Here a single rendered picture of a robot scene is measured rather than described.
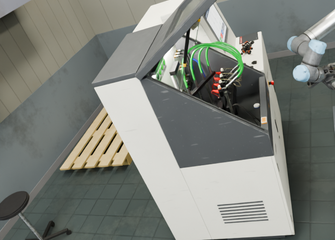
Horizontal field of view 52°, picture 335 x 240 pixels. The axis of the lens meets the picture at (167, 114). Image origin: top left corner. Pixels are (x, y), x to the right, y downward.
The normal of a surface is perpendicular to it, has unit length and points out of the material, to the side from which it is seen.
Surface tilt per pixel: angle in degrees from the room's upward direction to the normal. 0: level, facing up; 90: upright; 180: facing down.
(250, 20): 90
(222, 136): 90
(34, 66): 90
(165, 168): 90
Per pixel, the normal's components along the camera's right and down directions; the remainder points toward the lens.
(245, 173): -0.19, 0.58
